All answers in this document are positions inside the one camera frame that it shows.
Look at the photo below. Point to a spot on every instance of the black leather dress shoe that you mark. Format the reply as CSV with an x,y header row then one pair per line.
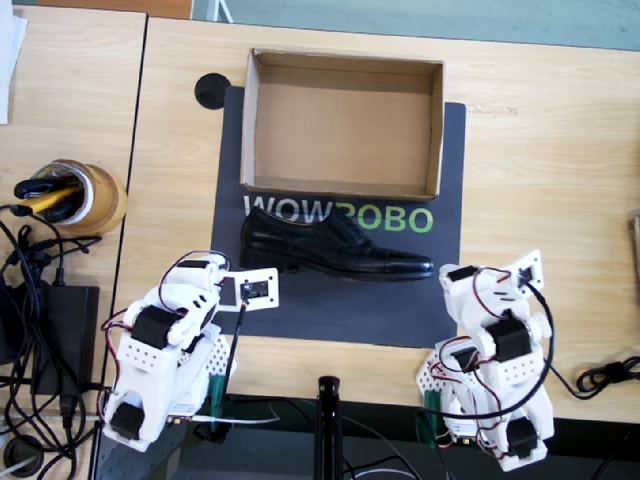
x,y
310,245

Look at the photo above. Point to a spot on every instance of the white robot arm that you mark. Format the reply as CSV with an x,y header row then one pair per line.
x,y
520,370
150,370

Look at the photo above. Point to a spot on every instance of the black box device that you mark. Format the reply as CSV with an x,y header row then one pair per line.
x,y
7,325

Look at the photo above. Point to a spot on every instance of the open cardboard box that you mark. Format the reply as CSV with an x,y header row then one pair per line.
x,y
340,130

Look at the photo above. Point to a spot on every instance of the green table clamp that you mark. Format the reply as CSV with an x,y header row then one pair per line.
x,y
431,407
216,395

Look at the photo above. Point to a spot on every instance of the black mat with WOWROBO print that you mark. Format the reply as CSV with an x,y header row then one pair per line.
x,y
350,310

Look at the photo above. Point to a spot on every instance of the brown packing tape roll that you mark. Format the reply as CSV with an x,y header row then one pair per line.
x,y
107,200

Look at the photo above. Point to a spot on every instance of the black power adapter brick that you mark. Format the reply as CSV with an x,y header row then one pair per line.
x,y
65,340

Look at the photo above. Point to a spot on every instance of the white paper stack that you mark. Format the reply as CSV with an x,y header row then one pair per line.
x,y
10,60

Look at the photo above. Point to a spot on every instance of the white perforated base plate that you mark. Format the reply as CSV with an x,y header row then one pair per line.
x,y
427,372
222,355

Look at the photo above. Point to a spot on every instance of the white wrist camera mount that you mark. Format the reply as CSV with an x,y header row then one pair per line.
x,y
532,262
267,280

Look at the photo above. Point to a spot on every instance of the black camera stand pole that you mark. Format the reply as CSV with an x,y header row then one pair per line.
x,y
330,425

